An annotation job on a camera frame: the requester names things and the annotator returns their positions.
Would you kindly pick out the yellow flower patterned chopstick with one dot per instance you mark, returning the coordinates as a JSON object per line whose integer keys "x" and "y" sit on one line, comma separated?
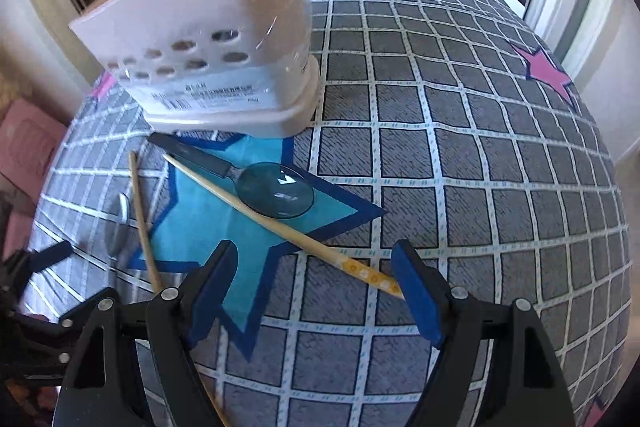
{"x": 310, "y": 241}

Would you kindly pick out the pink plastic stool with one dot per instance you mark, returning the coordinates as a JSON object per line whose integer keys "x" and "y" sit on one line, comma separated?
{"x": 27, "y": 142}

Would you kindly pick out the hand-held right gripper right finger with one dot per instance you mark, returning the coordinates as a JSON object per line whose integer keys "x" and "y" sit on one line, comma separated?
{"x": 415, "y": 292}

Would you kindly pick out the white perforated utensil holder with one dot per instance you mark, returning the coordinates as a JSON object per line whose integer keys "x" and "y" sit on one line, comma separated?
{"x": 225, "y": 7}

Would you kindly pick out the dark translucent spoon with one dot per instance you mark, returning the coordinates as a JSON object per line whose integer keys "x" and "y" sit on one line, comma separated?
{"x": 275, "y": 194}
{"x": 117, "y": 227}

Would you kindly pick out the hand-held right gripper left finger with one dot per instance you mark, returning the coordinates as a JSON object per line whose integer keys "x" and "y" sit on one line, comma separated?
{"x": 210, "y": 292}

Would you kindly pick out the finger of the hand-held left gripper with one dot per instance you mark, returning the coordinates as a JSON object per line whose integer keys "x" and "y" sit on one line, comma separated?
{"x": 50, "y": 254}
{"x": 60, "y": 332}

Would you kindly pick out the plain bamboo chopstick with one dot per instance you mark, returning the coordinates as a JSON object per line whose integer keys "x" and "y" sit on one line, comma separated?
{"x": 147, "y": 227}

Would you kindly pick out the grey checked star tablecloth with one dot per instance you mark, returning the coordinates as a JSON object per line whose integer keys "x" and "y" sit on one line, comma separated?
{"x": 450, "y": 157}

